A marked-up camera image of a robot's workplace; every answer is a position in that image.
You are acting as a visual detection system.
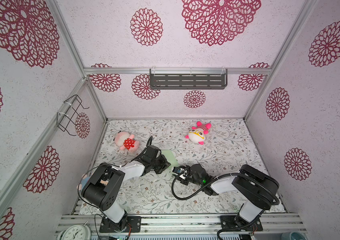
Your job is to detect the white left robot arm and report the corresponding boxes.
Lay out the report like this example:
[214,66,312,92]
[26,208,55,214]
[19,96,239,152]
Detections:
[80,155,171,224]

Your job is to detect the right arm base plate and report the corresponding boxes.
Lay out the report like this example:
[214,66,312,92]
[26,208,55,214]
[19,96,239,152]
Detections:
[220,215,263,232]

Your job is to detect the pink plush red dotted dress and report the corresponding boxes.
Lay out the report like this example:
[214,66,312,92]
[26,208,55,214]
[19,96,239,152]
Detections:
[114,132,140,153]

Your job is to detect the striped hat doll plush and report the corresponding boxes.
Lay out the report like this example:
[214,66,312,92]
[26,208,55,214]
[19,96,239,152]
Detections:
[77,174,89,191]

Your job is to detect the white analog clock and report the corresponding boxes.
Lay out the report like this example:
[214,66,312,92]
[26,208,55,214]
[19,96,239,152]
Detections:
[56,222,92,240]

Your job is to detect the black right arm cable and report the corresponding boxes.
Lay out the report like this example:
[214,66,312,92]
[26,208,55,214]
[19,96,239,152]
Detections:
[170,172,280,240]

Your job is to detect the teal cup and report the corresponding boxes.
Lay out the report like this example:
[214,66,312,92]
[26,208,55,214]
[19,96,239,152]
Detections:
[281,232,307,240]

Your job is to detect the white pink owl plush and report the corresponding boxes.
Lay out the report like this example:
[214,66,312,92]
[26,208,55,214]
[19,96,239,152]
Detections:
[185,121,212,145]

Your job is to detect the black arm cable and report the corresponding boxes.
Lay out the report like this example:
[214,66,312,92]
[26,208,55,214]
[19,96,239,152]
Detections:
[170,172,280,240]
[77,135,154,240]

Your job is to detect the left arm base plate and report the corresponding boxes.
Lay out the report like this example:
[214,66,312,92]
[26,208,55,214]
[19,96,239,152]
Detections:
[99,215,142,233]

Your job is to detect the black wire wall rack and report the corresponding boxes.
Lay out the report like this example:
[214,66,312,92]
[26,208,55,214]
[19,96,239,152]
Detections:
[56,94,90,138]

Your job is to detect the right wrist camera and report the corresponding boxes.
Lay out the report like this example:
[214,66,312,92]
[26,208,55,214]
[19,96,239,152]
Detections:
[188,164,209,179]

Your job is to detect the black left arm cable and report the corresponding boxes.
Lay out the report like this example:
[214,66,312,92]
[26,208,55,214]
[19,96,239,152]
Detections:
[77,135,154,240]

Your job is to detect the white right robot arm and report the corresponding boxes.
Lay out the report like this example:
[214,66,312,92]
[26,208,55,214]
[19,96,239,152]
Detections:
[172,164,280,227]

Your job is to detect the grey wall shelf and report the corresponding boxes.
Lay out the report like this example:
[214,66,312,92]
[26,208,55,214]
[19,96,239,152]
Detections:
[149,69,228,90]

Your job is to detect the light green paper sheet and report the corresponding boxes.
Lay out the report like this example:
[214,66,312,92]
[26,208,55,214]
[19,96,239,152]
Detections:
[161,150,180,170]

